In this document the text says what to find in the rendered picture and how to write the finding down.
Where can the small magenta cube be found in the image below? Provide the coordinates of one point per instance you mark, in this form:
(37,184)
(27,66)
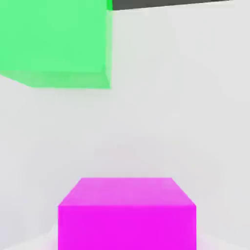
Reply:
(127,220)

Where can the large green box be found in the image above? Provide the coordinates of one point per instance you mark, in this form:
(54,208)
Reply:
(52,39)

